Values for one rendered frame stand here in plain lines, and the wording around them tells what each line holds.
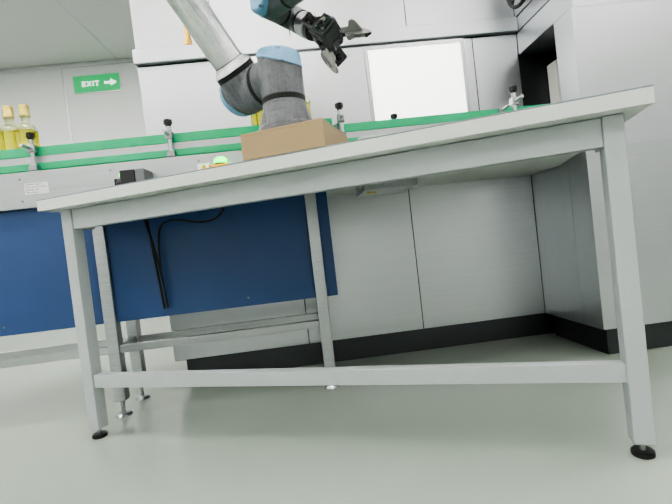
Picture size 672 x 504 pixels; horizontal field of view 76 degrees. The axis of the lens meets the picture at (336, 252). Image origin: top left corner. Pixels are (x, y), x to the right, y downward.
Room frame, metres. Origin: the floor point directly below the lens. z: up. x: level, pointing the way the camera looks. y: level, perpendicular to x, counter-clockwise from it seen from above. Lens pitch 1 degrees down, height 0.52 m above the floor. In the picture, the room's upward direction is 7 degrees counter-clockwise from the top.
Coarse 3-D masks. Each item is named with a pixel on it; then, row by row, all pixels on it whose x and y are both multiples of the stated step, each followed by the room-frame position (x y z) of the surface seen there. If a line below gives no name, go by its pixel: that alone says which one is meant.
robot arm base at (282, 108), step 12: (276, 96) 1.09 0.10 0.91; (288, 96) 1.09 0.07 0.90; (300, 96) 1.12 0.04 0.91; (264, 108) 1.12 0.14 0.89; (276, 108) 1.09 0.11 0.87; (288, 108) 1.09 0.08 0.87; (300, 108) 1.10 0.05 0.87; (264, 120) 1.12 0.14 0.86; (276, 120) 1.08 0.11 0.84; (288, 120) 1.08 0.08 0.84; (300, 120) 1.09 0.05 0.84
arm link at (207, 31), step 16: (176, 0) 1.08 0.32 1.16; (192, 0) 1.08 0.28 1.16; (192, 16) 1.10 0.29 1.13; (208, 16) 1.11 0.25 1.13; (192, 32) 1.12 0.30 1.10; (208, 32) 1.12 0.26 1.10; (224, 32) 1.14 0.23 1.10; (208, 48) 1.14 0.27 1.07; (224, 48) 1.14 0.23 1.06; (224, 64) 1.16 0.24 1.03; (240, 64) 1.16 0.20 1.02; (224, 80) 1.17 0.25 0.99; (240, 80) 1.17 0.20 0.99; (224, 96) 1.23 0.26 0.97; (240, 96) 1.19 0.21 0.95; (240, 112) 1.24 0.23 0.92; (256, 112) 1.25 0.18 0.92
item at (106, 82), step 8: (72, 80) 4.61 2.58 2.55; (80, 80) 4.62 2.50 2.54; (88, 80) 4.62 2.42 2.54; (96, 80) 4.63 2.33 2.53; (104, 80) 4.63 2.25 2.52; (112, 80) 4.64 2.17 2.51; (120, 80) 4.65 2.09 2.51; (80, 88) 4.62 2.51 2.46; (88, 88) 4.62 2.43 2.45; (96, 88) 4.63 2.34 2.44; (104, 88) 4.63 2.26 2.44; (112, 88) 4.64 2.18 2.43; (120, 88) 4.64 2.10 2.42
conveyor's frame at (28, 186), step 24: (72, 168) 1.47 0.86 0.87; (96, 168) 1.48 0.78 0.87; (120, 168) 1.48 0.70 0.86; (144, 168) 1.49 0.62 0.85; (168, 168) 1.49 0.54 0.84; (192, 168) 1.50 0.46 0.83; (0, 192) 1.46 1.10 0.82; (24, 192) 1.46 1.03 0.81; (48, 192) 1.46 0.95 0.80; (72, 192) 1.47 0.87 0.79
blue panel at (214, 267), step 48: (0, 240) 1.47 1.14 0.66; (48, 240) 1.48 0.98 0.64; (144, 240) 1.50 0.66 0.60; (192, 240) 1.51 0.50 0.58; (240, 240) 1.52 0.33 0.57; (288, 240) 1.53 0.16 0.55; (0, 288) 1.47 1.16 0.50; (48, 288) 1.48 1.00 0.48; (96, 288) 1.49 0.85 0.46; (144, 288) 1.50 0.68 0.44; (192, 288) 1.51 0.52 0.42; (240, 288) 1.52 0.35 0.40; (288, 288) 1.53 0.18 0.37; (336, 288) 1.54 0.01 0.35; (0, 336) 1.47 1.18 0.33
